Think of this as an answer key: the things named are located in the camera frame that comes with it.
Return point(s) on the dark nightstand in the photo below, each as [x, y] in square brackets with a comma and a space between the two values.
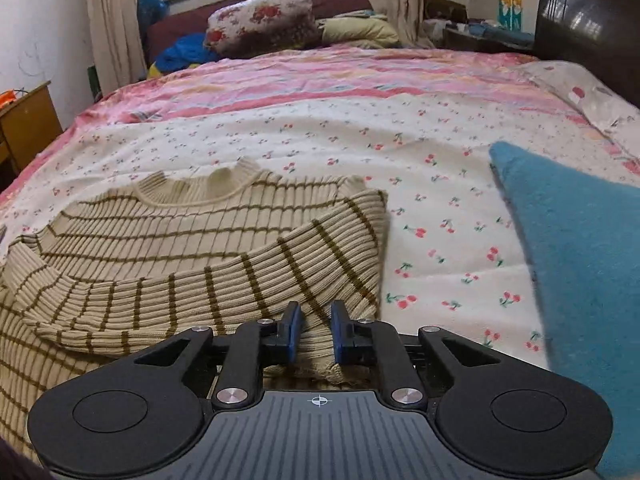
[484, 38]

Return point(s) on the beige striped knit sweater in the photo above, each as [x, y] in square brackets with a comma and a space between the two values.
[118, 272]

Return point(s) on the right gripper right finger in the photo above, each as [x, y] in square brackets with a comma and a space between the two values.
[377, 346]

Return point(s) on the maroon sofa bench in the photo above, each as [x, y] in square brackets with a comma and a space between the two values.
[164, 33]

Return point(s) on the red floral folded quilt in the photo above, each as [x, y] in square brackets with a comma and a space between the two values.
[255, 27]

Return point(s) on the pink striped blanket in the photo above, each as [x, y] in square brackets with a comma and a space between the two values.
[290, 76]

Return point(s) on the teal folded fuzzy sweater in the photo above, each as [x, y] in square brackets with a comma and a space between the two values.
[580, 234]

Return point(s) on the dark wooden headboard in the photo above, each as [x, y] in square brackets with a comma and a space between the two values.
[601, 35]

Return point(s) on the cherry print bed sheet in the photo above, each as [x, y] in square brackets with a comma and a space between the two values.
[453, 259]

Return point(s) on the blue yellow crumpled garment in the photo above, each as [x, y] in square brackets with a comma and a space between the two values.
[186, 52]

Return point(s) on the wooden desk cabinet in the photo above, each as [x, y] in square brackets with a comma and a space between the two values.
[27, 127]

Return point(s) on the colourful carton on nightstand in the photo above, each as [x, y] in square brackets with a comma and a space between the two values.
[510, 14]

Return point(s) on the olive green pillow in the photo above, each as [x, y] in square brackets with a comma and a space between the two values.
[366, 33]

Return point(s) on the left beige curtain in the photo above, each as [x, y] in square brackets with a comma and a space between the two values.
[116, 43]

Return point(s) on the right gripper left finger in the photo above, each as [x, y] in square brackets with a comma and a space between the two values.
[254, 347]

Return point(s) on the orange object on desk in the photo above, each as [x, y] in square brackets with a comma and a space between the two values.
[9, 96]

